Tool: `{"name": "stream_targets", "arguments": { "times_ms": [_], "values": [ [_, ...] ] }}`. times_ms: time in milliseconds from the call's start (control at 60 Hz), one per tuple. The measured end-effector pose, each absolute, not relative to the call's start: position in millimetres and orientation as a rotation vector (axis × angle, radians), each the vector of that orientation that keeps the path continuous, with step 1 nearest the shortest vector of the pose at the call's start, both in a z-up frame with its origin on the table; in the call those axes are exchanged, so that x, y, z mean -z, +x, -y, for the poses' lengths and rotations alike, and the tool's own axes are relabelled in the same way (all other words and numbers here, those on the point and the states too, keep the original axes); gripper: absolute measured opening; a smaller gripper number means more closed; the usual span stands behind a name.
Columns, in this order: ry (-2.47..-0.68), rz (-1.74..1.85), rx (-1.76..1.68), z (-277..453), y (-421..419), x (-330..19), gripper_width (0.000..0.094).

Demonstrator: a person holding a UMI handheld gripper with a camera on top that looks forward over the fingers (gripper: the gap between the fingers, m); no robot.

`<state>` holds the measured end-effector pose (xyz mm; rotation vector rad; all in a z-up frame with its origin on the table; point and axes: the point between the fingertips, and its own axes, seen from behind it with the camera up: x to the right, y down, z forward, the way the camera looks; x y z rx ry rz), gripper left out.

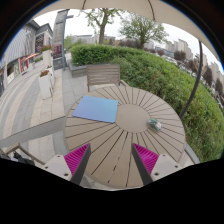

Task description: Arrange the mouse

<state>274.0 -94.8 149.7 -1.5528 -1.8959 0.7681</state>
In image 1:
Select round full-crowned tree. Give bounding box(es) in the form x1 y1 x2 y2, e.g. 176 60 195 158
118 13 169 50

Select beige patio umbrella canopy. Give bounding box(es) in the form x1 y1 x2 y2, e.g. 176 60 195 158
31 0 223 64

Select slim sparse-leaved tree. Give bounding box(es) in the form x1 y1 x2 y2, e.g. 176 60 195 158
81 8 124 36

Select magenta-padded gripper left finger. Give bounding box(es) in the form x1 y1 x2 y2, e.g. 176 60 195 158
41 143 92 186

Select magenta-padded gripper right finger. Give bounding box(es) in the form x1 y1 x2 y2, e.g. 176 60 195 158
131 142 184 186

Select distant high-rise buildings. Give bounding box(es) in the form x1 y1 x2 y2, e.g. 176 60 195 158
66 33 224 88

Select white planter with red flowers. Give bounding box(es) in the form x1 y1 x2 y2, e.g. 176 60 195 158
38 69 54 100
40 44 54 69

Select transparent green computer mouse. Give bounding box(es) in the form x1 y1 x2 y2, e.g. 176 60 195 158
147 118 163 132

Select grey street pole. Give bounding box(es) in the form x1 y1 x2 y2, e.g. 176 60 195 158
61 14 74 72

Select grey storefront building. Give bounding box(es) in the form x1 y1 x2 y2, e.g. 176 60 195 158
0 19 54 91

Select brown slatted outdoor chair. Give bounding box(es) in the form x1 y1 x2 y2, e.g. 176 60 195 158
85 63 126 93

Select blue square mouse pad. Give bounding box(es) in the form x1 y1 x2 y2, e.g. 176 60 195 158
72 95 120 124

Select grey stone hedge border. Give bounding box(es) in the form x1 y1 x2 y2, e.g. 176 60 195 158
68 60 88 79

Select dark curved umbrella pole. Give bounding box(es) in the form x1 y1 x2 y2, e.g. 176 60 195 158
179 39 204 119

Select tall grey sign pillar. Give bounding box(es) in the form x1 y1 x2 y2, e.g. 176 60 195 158
51 9 69 69

